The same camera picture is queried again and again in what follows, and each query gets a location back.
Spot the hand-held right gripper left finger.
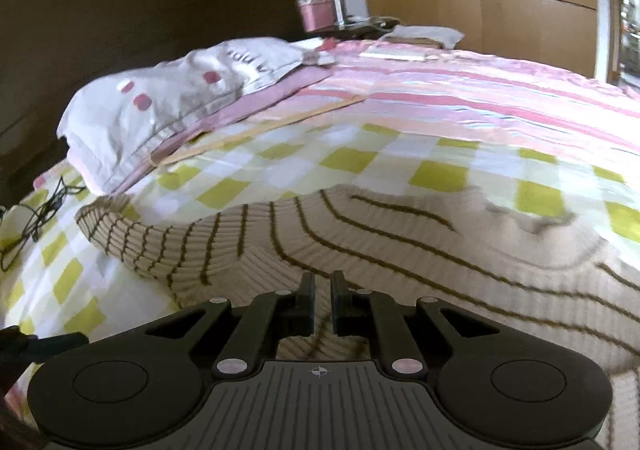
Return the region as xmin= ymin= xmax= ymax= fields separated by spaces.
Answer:
xmin=144 ymin=272 xmax=316 ymax=379

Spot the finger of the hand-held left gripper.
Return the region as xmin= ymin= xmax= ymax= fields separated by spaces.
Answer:
xmin=0 ymin=325 xmax=89 ymax=367

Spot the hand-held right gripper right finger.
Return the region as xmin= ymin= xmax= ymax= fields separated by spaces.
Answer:
xmin=331 ymin=271 xmax=502 ymax=379

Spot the beige striped knit sweater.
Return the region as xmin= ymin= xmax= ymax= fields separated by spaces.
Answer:
xmin=75 ymin=184 xmax=640 ymax=450

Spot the yellow checkered bed sheet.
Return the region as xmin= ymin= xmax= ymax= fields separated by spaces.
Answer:
xmin=0 ymin=108 xmax=640 ymax=426

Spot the white pillow with pink spots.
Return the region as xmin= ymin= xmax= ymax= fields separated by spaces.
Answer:
xmin=56 ymin=37 xmax=336 ymax=195

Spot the pink striped blanket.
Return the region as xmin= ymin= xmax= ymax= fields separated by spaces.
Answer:
xmin=287 ymin=39 xmax=640 ymax=166

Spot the flat white book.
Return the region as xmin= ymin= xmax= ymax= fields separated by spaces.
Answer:
xmin=359 ymin=47 xmax=427 ymax=62

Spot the dark bedside table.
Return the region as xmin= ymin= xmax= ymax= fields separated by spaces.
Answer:
xmin=307 ymin=15 xmax=402 ymax=41

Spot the folded white cloth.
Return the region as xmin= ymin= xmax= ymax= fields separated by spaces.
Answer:
xmin=377 ymin=24 xmax=466 ymax=50

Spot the pink storage box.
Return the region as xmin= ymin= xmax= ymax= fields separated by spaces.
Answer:
xmin=298 ymin=0 xmax=347 ymax=32

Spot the dark wooden headboard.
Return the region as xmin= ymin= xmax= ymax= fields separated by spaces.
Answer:
xmin=0 ymin=0 xmax=307 ymax=208

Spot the glass display cabinet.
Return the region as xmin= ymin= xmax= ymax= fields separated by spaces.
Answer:
xmin=612 ymin=0 xmax=640 ymax=87

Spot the black cable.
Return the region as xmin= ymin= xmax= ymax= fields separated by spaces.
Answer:
xmin=0 ymin=176 xmax=88 ymax=272

